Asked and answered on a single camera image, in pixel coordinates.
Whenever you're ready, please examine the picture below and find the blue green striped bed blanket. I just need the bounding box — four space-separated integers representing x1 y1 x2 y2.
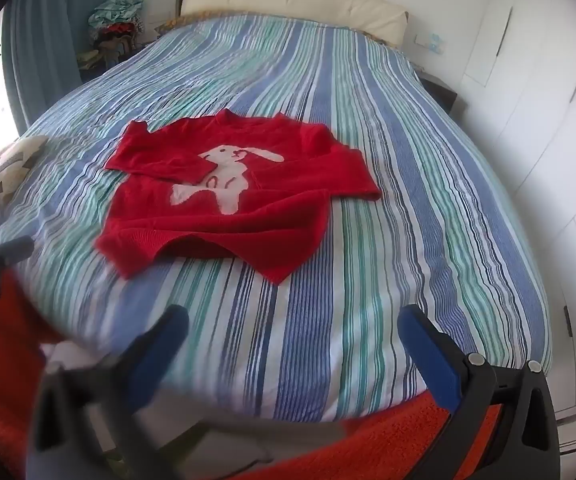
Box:
0 12 554 423

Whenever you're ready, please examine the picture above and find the white wall socket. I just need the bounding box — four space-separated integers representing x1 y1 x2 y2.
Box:
414 32 447 55

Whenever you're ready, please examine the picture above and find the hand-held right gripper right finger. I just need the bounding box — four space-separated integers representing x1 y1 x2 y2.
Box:
397 304 562 480

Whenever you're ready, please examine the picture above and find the pile of mixed clothes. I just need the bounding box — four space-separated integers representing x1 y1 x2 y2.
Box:
79 0 146 73

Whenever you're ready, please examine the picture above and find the cream geometric patterned pillow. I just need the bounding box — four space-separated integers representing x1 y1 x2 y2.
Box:
0 134 50 235

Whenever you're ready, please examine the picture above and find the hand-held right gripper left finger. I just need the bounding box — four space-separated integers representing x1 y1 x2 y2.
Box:
33 304 191 480

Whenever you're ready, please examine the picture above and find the white wardrobe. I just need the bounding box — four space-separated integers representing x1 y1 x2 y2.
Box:
460 0 576 443

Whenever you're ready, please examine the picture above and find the dark nightstand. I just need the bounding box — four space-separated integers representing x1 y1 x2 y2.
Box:
419 71 470 117

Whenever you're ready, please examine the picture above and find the orange fluffy cloth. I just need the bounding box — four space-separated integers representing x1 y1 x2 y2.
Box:
0 270 506 480

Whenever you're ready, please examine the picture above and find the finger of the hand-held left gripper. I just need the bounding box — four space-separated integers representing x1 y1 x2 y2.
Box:
0 236 36 267

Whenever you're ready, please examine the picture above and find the blue curtain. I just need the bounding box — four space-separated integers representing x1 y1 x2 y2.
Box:
0 0 119 133

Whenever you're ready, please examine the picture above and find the red sweater with white rabbit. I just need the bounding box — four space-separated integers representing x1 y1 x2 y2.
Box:
94 108 383 286

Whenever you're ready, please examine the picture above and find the cream padded headboard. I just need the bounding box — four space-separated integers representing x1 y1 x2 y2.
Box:
175 0 410 50

